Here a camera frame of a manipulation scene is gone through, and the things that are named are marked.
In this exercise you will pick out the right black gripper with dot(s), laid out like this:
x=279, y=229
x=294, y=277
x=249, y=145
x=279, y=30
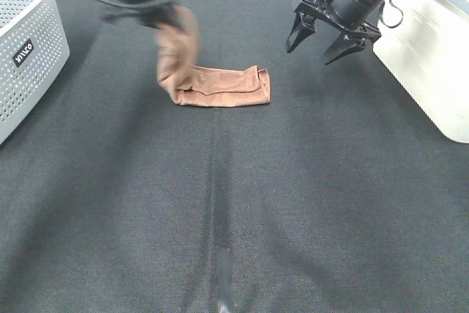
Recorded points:
x=351, y=40

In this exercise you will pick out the brown microfiber towel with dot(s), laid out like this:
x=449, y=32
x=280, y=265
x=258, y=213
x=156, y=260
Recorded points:
x=188, y=84

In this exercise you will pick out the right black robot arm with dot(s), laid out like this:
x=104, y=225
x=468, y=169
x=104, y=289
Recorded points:
x=349, y=17

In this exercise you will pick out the white plastic storage bin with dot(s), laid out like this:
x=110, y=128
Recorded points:
x=424, y=45

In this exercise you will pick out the grey perforated plastic basket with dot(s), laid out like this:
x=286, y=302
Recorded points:
x=34, y=49

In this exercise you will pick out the black table mat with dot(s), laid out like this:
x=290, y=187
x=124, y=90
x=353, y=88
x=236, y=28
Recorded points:
x=338, y=196

